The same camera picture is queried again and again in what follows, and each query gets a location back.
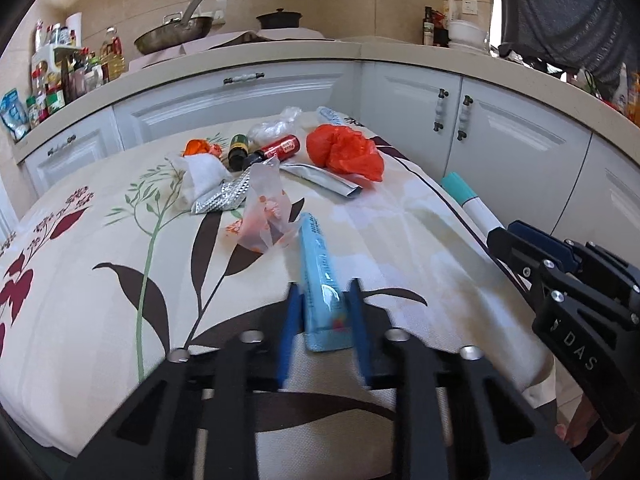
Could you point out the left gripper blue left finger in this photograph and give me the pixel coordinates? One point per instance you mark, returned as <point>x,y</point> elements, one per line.
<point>153,434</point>

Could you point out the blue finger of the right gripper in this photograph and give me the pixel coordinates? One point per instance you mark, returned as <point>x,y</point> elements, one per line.
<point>521,257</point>
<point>555,249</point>

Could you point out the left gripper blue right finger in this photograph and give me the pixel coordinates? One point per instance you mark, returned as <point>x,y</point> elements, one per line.
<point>456,416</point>

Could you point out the teal white tube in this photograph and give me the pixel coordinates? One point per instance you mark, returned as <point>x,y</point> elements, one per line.
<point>471,203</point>

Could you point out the light blue sachet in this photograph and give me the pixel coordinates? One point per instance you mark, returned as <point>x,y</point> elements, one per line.
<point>326,320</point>

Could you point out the clear plastic bag red print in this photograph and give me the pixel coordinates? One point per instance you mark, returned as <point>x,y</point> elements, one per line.
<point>266,219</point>

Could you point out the orange plastic bag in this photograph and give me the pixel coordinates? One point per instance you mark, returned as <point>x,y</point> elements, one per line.
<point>343,150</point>

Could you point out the silver foil wrapper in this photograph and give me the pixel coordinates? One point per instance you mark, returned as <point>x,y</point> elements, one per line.
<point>225,197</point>

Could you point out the silver sachet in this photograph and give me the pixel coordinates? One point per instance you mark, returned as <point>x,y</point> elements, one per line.
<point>323,178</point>

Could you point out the white toothpaste tube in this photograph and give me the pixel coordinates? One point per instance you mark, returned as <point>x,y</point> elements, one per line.
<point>328,116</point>

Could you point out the white tissue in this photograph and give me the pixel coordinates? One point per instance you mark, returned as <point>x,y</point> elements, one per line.
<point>199,174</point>

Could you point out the red small bottle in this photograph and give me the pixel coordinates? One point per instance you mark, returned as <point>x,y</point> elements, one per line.
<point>283,148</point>

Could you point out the small orange wrapper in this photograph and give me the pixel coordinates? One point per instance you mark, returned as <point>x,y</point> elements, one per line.
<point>202,146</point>

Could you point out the green yellow small bottle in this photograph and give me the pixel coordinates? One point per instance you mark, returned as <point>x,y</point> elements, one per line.
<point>238,152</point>

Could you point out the person's right hand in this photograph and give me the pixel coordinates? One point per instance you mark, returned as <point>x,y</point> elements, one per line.
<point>575,432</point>

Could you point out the floral tablecloth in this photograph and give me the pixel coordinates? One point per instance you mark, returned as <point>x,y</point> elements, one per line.
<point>109,271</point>

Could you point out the dark window curtain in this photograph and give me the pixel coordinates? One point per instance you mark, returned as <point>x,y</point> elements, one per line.
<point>598,36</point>

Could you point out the stacked white bowls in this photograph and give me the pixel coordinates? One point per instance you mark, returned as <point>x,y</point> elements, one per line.
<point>466,36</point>

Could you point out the dark olive oil bottle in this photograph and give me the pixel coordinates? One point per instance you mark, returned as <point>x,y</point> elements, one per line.
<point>428,26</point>

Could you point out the black clay pot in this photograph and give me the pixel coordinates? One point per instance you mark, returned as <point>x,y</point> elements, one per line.
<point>279,19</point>

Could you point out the blue white snack bag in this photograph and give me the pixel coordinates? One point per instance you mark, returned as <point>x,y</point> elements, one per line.
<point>13,115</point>

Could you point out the pink stove cover cloth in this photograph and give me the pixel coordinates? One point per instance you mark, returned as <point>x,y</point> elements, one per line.
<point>228,39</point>

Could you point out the yellow cooking oil bottle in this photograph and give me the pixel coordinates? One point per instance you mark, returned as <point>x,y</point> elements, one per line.
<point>112,57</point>

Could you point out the white spice rack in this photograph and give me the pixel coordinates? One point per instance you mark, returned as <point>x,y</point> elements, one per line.
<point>52,72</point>

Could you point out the steel wok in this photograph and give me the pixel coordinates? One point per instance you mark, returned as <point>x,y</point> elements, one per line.
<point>179,29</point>

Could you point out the paper towel roll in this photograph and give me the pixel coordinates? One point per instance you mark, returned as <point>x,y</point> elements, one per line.
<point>74,26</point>

